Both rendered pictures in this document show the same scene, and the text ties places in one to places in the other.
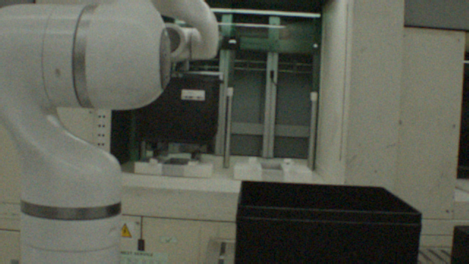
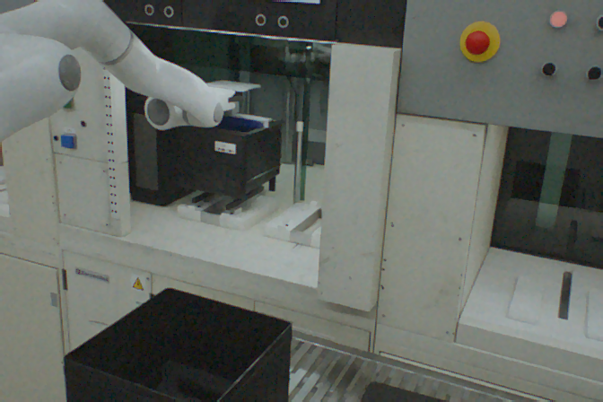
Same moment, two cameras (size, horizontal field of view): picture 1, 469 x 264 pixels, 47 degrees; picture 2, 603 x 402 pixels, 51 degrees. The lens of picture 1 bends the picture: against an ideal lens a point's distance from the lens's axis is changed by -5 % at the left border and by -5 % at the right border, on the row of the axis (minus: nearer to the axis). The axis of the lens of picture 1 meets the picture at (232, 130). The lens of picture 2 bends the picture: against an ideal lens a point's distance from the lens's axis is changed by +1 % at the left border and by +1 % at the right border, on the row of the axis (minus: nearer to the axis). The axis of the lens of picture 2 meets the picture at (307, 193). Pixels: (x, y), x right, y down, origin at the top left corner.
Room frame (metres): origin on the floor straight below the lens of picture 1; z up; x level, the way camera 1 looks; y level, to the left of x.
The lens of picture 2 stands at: (0.15, -0.67, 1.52)
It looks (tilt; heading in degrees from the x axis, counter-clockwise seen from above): 19 degrees down; 22
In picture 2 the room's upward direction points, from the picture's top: 3 degrees clockwise
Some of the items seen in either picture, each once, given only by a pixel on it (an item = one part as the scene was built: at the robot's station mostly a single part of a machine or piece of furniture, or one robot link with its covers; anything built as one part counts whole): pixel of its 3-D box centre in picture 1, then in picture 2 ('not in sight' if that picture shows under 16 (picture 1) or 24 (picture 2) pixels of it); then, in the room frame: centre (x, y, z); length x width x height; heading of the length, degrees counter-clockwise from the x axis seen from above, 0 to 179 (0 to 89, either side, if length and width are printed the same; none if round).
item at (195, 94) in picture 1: (180, 99); (230, 142); (1.64, 0.15, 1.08); 0.24 x 0.20 x 0.32; 89
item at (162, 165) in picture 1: (176, 163); (229, 205); (1.64, 0.15, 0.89); 0.22 x 0.21 x 0.04; 179
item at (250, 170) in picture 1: (271, 169); (316, 223); (1.63, -0.12, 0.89); 0.22 x 0.21 x 0.04; 179
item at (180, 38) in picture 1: (172, 43); (177, 108); (1.39, 0.16, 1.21); 0.13 x 0.09 x 0.08; 179
